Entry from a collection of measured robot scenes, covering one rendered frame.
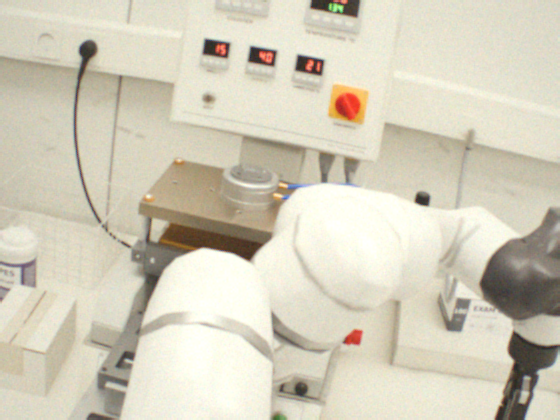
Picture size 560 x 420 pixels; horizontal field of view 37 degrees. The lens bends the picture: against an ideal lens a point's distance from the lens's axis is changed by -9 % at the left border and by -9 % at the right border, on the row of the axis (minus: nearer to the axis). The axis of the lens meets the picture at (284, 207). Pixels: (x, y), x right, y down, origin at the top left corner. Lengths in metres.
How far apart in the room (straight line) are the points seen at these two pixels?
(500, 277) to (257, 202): 0.37
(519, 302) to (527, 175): 0.77
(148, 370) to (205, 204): 0.63
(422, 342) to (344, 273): 0.93
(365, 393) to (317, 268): 0.83
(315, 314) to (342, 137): 0.65
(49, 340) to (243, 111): 0.47
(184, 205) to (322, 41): 0.32
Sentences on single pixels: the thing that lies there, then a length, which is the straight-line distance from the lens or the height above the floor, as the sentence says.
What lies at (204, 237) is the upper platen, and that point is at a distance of 1.26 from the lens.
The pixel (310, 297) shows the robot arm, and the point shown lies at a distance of 0.72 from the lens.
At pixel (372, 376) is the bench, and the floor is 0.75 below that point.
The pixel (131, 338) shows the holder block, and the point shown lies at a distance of 1.13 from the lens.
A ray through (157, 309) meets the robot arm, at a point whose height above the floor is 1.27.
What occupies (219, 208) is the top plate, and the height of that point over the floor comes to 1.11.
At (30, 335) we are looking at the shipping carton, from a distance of 1.40.
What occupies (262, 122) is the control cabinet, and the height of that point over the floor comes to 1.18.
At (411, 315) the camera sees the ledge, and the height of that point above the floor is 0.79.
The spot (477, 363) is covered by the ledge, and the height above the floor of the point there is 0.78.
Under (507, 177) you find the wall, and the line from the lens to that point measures 1.81.
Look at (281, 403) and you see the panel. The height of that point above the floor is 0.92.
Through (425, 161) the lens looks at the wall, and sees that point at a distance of 1.79.
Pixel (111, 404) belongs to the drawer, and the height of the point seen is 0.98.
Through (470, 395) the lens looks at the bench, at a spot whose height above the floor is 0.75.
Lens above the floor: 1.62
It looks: 24 degrees down
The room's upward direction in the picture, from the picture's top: 10 degrees clockwise
